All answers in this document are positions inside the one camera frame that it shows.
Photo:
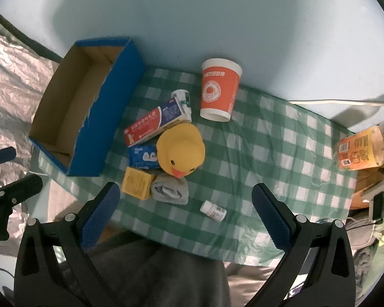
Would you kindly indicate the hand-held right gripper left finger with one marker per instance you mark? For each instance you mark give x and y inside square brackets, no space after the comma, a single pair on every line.
[100,217]

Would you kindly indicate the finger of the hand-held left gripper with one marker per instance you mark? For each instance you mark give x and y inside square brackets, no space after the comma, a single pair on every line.
[1,157]
[22,187]

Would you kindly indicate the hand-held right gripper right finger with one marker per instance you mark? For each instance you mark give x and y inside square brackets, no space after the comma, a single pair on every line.
[272,220]

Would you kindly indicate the blue tissue pack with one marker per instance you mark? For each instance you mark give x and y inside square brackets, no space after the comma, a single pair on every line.
[142,156]

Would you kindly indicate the red white medicine carton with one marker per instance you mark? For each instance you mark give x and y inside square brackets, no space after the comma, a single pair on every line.
[144,128]

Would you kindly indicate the blue cardboard box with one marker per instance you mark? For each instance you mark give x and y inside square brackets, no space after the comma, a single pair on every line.
[105,108]

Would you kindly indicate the small yellow box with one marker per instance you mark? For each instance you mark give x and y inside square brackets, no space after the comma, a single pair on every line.
[136,182]

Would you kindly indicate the small white pill bottle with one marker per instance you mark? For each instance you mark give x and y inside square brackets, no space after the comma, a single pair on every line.
[212,210]

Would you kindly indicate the green checkered tablecloth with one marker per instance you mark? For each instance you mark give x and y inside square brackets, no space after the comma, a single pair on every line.
[259,153]

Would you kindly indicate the rolled grey sock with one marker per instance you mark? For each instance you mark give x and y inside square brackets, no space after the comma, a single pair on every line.
[169,190]

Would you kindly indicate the person's grey trouser leg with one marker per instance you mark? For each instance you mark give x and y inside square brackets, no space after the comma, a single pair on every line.
[163,278]

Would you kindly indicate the brown cardboard box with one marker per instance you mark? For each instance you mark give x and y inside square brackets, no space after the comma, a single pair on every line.
[364,182]

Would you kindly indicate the yellow rubber duck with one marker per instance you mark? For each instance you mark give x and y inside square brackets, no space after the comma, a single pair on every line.
[179,144]

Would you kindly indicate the orange-label drink bottle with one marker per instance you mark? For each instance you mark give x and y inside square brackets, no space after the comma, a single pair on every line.
[358,148]

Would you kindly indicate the orange paper cup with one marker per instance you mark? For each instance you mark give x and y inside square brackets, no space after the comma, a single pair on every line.
[217,92]

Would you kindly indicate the white green-label medicine bottle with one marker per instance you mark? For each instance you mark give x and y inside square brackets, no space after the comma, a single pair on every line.
[184,99]

